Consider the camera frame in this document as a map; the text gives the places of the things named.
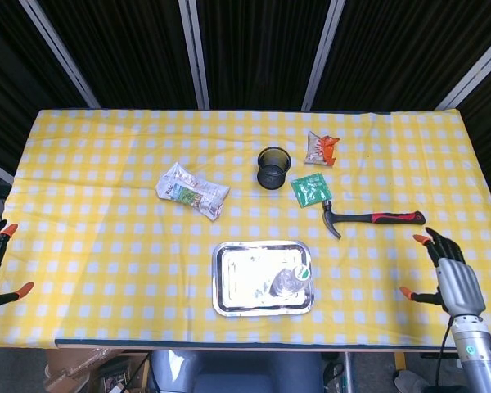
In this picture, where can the transparent plastic bottle white cap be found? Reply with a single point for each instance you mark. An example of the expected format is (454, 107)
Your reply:
(288, 284)

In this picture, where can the yellow table leg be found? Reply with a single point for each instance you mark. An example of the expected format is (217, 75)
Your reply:
(400, 360)

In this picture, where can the black mesh pen holder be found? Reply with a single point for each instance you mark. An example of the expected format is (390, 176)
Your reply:
(273, 172)

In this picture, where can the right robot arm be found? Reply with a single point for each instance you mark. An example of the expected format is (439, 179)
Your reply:
(478, 356)

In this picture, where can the white crumpled snack bag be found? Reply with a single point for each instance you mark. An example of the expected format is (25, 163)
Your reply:
(192, 192)

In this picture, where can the white partition frame post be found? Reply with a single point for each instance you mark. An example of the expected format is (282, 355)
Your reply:
(61, 53)
(470, 73)
(321, 53)
(195, 53)

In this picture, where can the brown cardboard box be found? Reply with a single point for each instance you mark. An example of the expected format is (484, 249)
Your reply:
(77, 368)

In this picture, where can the orange white snack packet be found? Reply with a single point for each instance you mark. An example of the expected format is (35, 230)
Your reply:
(319, 149)

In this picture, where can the silver metal table leg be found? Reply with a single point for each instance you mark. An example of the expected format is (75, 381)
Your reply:
(348, 372)

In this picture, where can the yellow white checkered tablecloth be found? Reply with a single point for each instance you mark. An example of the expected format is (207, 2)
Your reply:
(106, 266)

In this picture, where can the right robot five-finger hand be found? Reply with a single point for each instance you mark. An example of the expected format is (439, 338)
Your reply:
(460, 286)

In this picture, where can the stainless steel rectangular tray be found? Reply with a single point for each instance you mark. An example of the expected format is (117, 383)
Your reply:
(245, 278)

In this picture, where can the grey shoe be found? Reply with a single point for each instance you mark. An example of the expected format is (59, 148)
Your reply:
(409, 382)

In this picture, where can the green tea sachet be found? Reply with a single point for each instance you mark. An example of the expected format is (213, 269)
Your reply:
(310, 190)

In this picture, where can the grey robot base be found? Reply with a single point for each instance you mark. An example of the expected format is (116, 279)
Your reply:
(237, 372)

